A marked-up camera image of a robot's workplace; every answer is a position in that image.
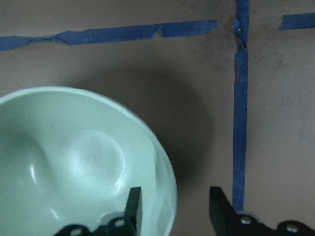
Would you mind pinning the green bowl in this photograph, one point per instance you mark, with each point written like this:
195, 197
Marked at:
70, 156

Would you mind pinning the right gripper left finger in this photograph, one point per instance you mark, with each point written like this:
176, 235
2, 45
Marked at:
126, 224

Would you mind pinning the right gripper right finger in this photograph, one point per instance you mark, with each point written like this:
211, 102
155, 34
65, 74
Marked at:
227, 222

